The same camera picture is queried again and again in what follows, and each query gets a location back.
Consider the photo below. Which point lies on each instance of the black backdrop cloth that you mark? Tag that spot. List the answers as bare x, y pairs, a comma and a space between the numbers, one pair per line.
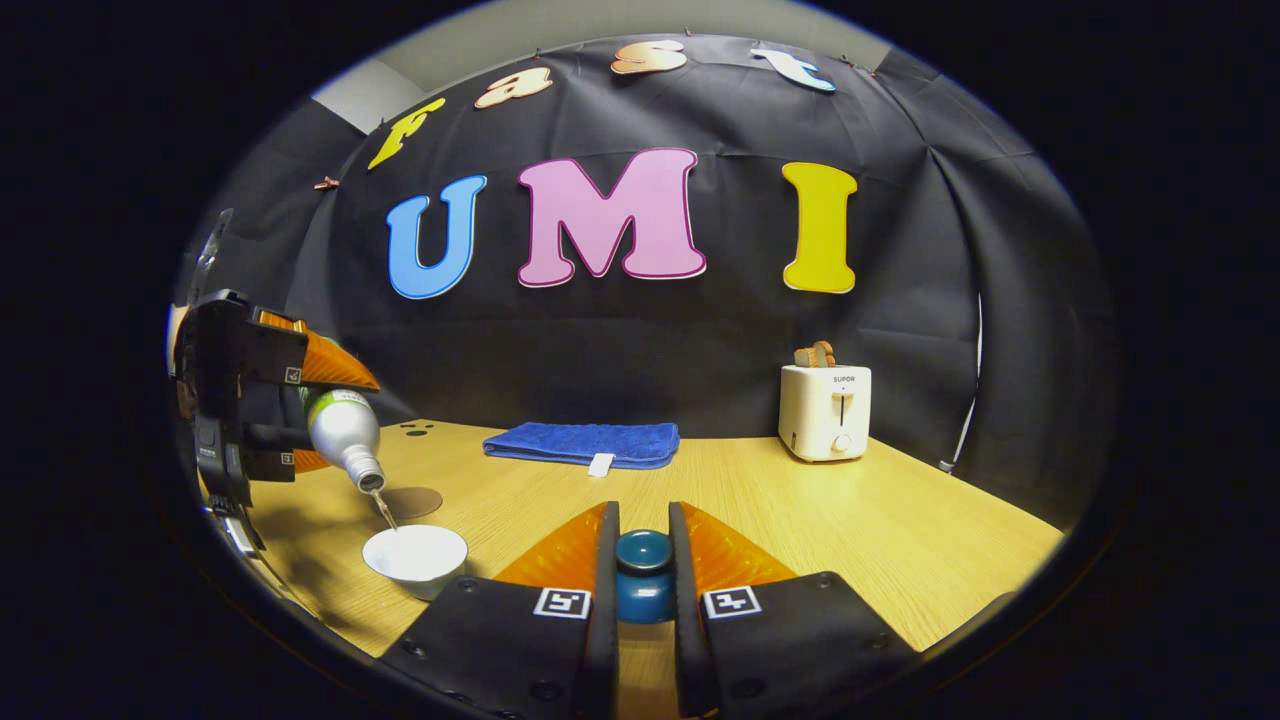
620, 340

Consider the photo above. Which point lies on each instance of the round brown coaster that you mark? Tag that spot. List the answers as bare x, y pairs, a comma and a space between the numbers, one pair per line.
415, 503

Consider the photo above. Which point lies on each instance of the folded blue towel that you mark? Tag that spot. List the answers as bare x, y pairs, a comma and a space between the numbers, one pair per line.
580, 440

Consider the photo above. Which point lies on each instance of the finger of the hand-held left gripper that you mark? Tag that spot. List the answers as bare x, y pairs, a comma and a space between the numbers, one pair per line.
280, 450
335, 365

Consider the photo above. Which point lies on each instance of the green label silver water bottle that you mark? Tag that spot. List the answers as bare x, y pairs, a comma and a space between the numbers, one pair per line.
345, 435

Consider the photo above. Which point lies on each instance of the white toaster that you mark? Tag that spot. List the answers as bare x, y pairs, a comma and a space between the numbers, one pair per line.
820, 415

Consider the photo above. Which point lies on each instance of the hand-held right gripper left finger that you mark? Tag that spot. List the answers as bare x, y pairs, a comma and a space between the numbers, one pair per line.
607, 600

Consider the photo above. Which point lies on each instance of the bread slice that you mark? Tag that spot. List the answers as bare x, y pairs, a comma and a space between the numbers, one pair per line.
815, 354

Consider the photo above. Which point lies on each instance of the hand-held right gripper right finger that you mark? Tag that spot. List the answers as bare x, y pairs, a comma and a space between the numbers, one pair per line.
683, 600

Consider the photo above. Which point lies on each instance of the white and teal teacup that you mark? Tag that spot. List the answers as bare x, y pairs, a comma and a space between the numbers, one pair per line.
415, 560

